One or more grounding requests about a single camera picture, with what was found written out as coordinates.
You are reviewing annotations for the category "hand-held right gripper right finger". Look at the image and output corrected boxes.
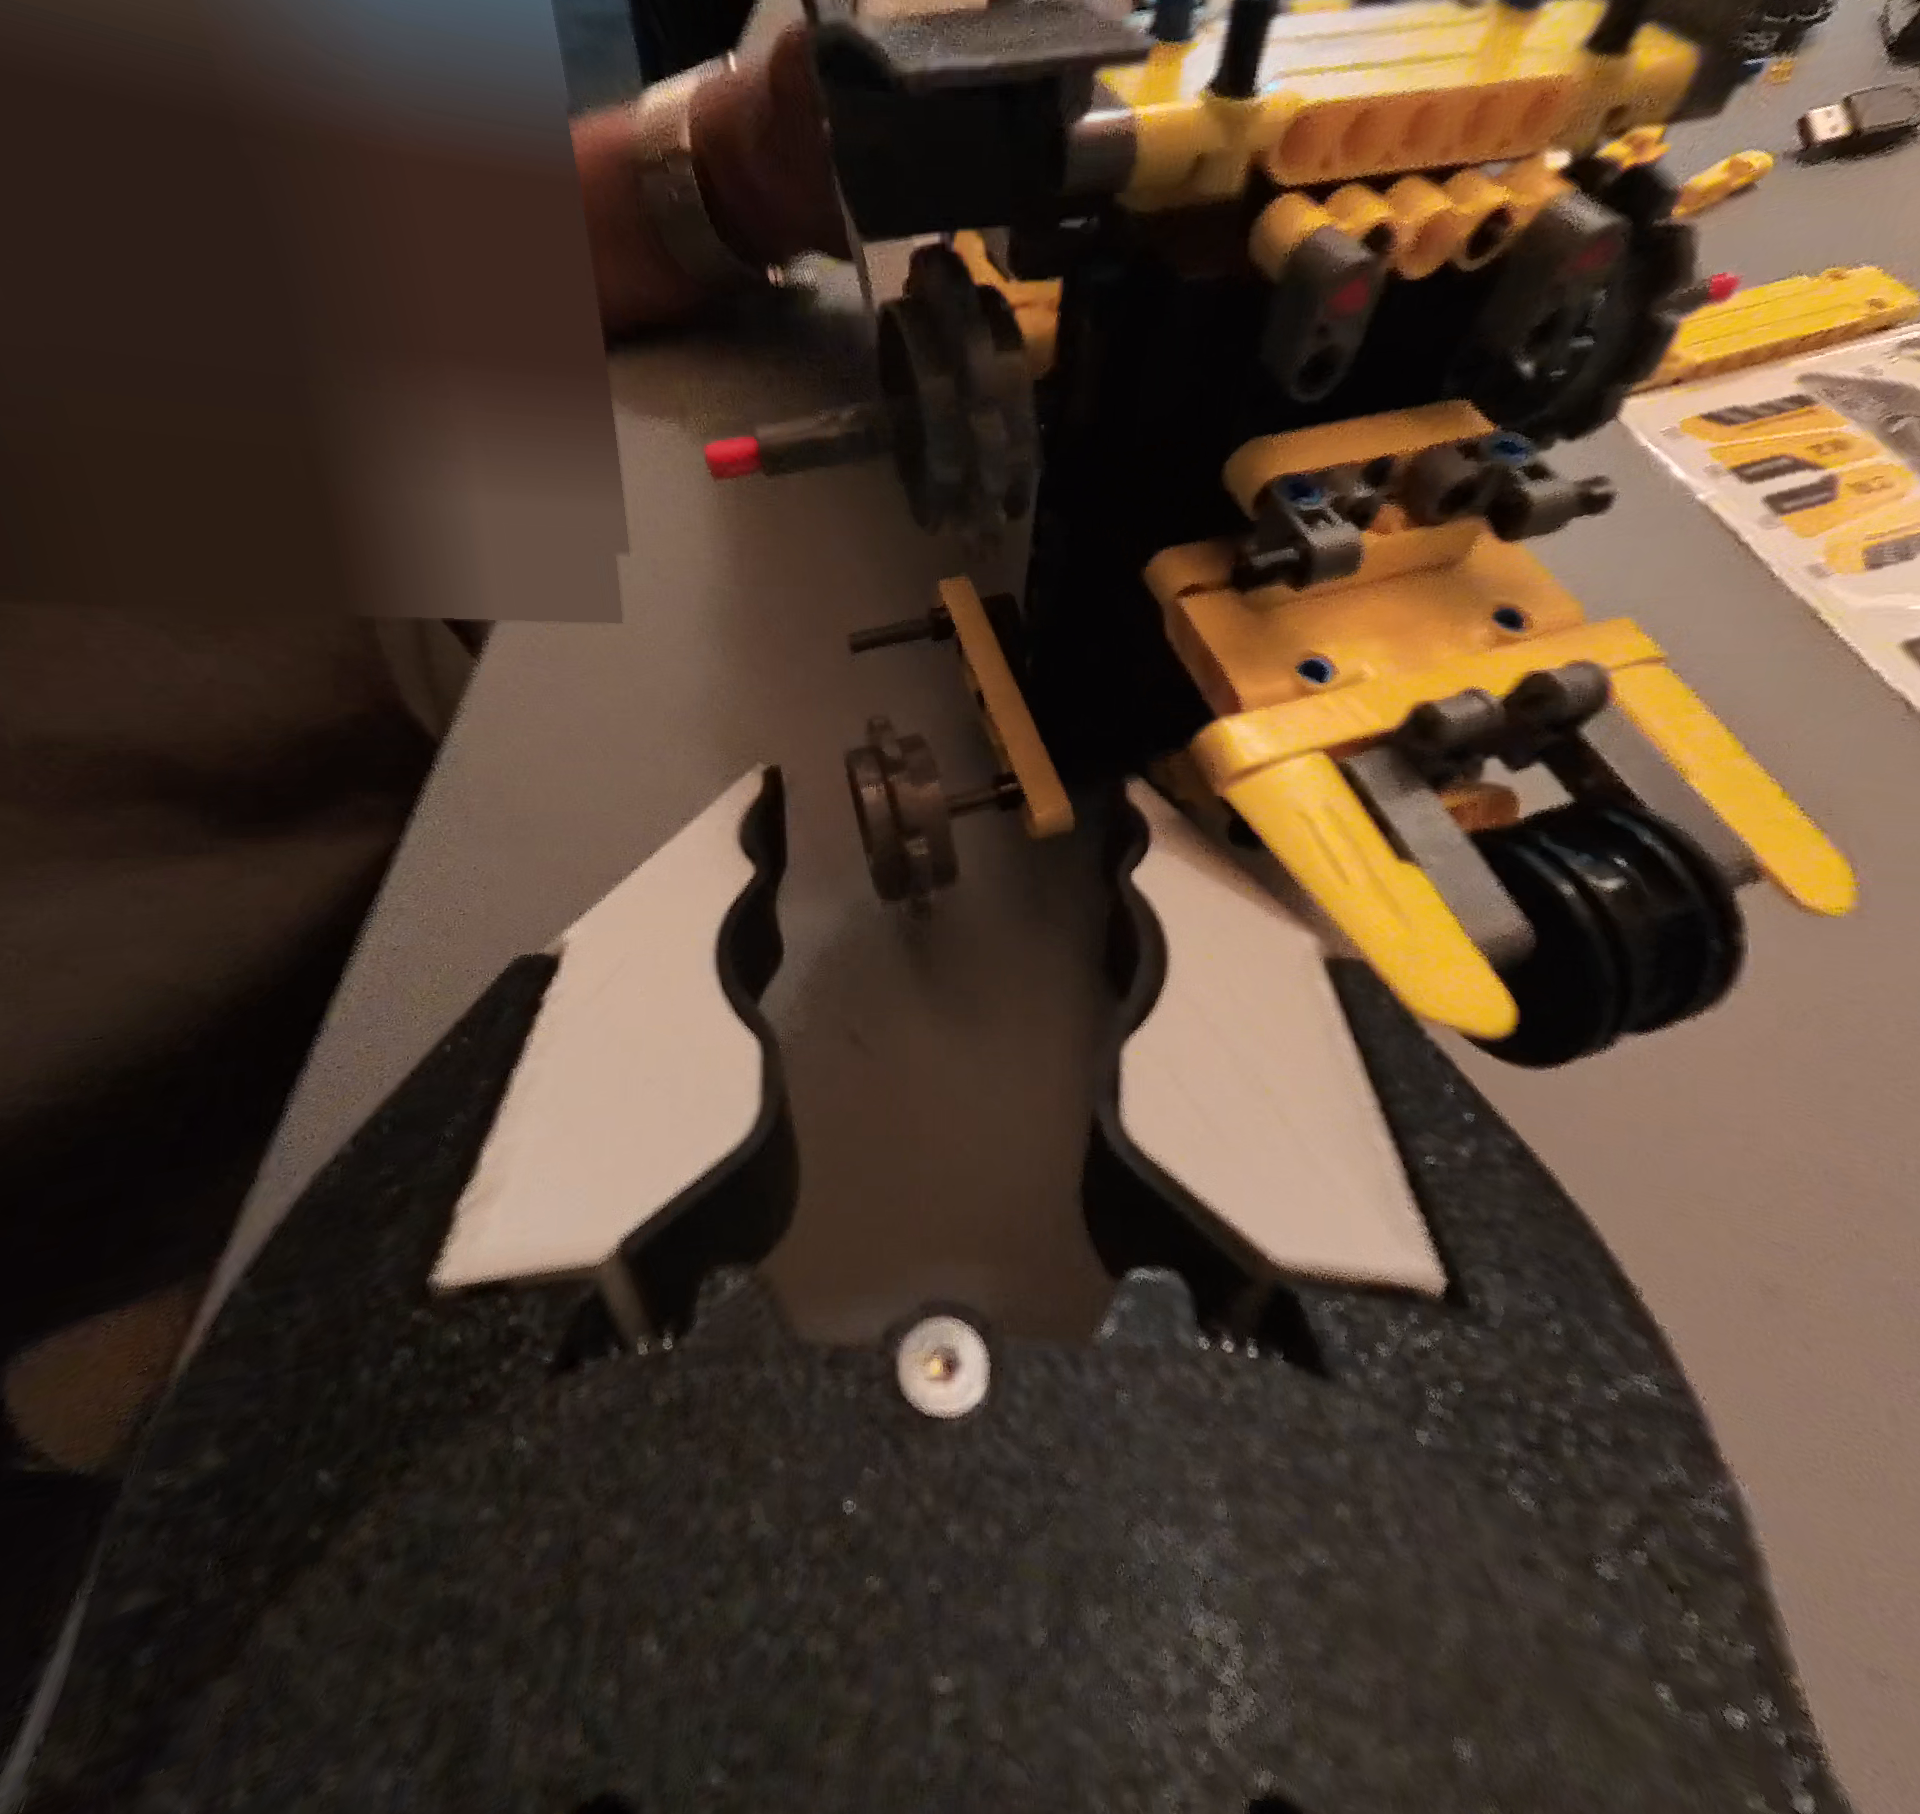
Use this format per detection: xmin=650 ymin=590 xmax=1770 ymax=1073
xmin=1087 ymin=778 xmax=1451 ymax=1342

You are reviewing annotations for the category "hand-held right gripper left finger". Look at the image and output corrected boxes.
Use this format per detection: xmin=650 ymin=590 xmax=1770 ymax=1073
xmin=433 ymin=762 xmax=796 ymax=1342

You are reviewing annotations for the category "grey round toothed brick ring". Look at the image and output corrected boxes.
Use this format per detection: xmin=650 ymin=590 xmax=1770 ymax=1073
xmin=841 ymin=714 xmax=959 ymax=924

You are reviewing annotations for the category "yellow toy brick vehicle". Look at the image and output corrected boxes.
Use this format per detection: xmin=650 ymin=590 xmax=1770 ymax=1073
xmin=706 ymin=0 xmax=1865 ymax=1073

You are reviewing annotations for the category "yellow brick beam with pins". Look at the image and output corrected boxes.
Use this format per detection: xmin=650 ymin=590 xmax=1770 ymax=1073
xmin=844 ymin=577 xmax=1073 ymax=841

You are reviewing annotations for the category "person's left forearm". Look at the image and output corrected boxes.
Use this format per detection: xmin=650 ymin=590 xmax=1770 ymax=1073
xmin=573 ymin=102 xmax=706 ymax=334

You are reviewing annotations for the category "person's left hand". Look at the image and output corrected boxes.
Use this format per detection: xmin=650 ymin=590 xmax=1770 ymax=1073
xmin=683 ymin=23 xmax=848 ymax=278

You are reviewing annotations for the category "metal wristwatch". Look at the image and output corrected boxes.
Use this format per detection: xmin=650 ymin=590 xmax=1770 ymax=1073
xmin=626 ymin=44 xmax=774 ymax=282

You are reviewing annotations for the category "person's brown clothing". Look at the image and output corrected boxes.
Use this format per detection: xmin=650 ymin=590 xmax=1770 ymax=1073
xmin=0 ymin=612 xmax=490 ymax=1486

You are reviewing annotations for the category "yellow black printed leaflet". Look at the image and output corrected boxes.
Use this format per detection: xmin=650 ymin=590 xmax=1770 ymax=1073
xmin=1622 ymin=325 xmax=1920 ymax=718

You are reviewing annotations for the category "small yellow brick piece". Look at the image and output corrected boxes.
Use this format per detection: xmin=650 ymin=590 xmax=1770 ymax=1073
xmin=1668 ymin=148 xmax=1782 ymax=222

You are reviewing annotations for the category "yellow brick plate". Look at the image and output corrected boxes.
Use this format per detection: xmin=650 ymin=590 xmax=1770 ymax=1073
xmin=1629 ymin=261 xmax=1920 ymax=390

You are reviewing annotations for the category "small black brick piece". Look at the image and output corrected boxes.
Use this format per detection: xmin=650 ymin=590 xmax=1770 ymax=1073
xmin=1792 ymin=81 xmax=1920 ymax=162

